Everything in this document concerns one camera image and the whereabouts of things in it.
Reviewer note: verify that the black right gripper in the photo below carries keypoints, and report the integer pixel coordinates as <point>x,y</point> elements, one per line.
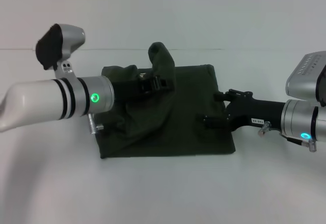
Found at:
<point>257,113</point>

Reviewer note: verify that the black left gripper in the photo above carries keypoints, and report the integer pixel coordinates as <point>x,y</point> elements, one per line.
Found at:
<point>126,89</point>

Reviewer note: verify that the dark green t-shirt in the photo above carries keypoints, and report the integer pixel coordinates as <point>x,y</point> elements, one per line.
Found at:
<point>178,122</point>

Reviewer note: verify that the right gripper silver connector stub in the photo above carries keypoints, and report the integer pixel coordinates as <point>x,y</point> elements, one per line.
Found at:
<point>263,129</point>

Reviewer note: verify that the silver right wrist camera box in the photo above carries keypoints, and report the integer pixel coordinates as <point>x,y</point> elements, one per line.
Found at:
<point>305,77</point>

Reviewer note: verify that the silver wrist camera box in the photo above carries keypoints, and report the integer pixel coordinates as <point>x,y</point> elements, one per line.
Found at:
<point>63,43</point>
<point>305,77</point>

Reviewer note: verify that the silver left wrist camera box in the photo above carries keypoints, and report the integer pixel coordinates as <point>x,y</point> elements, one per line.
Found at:
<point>63,43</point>

